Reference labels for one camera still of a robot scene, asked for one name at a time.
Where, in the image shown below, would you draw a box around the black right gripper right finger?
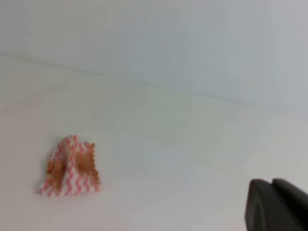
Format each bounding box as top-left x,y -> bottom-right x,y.
272,179 -> 308,231

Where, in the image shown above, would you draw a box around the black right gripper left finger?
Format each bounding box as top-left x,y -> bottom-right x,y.
244,179 -> 301,231

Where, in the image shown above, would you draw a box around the pink white striped rag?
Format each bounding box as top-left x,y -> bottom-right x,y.
38,135 -> 101,196

